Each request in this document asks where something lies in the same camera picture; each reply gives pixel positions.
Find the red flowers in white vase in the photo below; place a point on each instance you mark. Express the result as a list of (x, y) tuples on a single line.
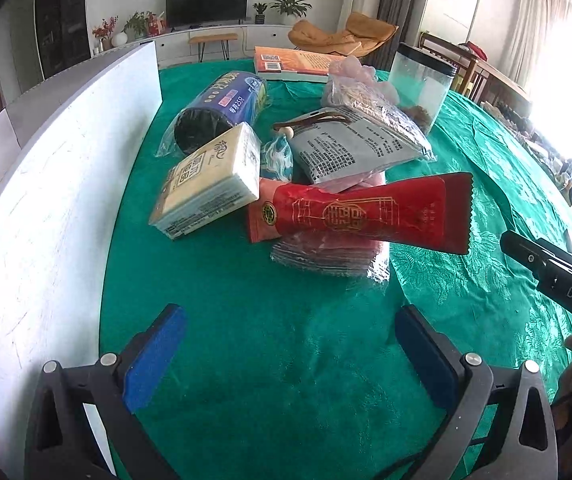
[(111, 32)]

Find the orange lounge chair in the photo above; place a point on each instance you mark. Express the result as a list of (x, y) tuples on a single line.
[(336, 37)]

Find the white television cabinet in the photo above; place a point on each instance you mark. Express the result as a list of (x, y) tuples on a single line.
[(176, 42)]

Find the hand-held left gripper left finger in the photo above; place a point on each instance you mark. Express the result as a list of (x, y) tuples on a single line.
[(156, 355)]

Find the white standing air conditioner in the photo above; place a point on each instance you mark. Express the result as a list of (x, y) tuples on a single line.
[(458, 5)]

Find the small potted plant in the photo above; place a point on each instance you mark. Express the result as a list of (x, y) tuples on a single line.
[(260, 12)]

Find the blue tassel ornament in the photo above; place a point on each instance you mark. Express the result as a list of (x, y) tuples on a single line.
[(278, 157)]

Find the dark glass cabinet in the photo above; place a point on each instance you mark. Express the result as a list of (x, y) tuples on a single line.
[(61, 15)]

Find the orange book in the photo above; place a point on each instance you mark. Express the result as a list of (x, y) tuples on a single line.
[(291, 62)]

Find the black television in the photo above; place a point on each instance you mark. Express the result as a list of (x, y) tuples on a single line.
[(206, 2)]

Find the large potted plant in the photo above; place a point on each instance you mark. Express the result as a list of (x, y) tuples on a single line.
[(291, 7)]

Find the blue garbage bag roll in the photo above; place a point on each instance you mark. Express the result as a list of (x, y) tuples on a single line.
[(226, 105)]

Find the clear jar with black lid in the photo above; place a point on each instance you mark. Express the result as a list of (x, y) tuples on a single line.
[(420, 85)]

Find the pink packet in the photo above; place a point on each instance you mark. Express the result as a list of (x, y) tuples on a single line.
[(365, 179)]

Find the bushy potted plant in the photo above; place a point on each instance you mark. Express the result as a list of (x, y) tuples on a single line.
[(138, 25)]

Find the clear plastic bag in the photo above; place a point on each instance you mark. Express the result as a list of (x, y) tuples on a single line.
[(365, 105)]

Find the wooden bench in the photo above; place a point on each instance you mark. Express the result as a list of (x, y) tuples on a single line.
[(213, 38)]

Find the red foil packet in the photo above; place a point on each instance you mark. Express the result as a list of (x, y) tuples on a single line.
[(365, 210)]

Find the cream window curtain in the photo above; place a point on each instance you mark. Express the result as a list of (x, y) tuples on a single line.
[(535, 30)]

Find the red gift box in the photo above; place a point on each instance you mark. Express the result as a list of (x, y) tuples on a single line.
[(156, 25)]

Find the yellow tissue pack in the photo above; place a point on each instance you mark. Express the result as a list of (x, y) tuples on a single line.
[(206, 180)]

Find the wooden chair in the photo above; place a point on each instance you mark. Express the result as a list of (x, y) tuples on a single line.
[(480, 75)]

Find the pink bath sponge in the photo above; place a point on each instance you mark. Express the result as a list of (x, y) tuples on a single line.
[(360, 72)]

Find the grey printed packet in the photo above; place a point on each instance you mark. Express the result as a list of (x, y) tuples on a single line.
[(345, 150)]

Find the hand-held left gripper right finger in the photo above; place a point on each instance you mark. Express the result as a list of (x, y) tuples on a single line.
[(425, 360)]

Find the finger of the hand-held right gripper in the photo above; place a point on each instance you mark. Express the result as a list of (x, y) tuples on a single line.
[(520, 250)]

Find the clear bag of packets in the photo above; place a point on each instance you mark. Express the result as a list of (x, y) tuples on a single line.
[(326, 262)]

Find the white foam board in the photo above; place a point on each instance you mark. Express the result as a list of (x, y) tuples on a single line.
[(41, 210)]

